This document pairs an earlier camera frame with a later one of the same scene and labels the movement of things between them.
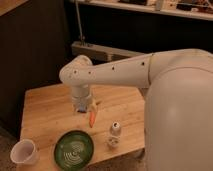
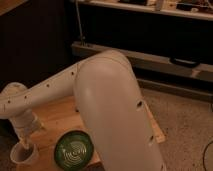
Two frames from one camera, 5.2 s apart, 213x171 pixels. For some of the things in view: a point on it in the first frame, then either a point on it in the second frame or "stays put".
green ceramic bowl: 73,150 stays put
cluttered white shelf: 199,9 stays put
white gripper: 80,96 → 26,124
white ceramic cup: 24,151 stays put
